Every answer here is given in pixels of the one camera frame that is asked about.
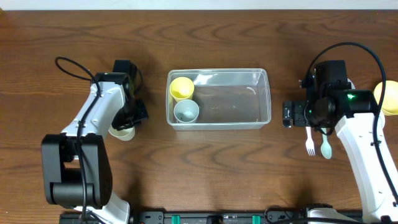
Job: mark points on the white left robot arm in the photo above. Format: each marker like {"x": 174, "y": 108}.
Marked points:
{"x": 76, "y": 169}

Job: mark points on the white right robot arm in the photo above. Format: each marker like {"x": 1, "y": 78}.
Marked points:
{"x": 359, "y": 129}

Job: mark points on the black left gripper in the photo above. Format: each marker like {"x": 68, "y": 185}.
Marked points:
{"x": 134, "y": 115}

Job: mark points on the white plastic fork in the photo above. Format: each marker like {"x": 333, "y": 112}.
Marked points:
{"x": 309, "y": 143}

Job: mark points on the cream plastic cup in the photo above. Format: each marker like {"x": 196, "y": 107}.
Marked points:
{"x": 124, "y": 134}

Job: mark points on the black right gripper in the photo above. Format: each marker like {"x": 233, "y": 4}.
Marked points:
{"x": 294, "y": 114}

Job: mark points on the clear plastic container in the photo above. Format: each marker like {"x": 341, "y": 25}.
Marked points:
{"x": 228, "y": 98}

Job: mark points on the mint green plastic spoon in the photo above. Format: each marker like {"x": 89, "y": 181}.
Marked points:
{"x": 326, "y": 149}

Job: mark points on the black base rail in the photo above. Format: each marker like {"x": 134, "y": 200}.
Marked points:
{"x": 272, "y": 215}

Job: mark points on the grey plastic cup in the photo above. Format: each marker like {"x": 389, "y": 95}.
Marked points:
{"x": 186, "y": 111}

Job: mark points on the yellow plastic bowl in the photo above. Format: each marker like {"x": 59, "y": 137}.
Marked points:
{"x": 389, "y": 104}

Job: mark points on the yellow plastic cup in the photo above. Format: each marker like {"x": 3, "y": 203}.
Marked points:
{"x": 182, "y": 88}

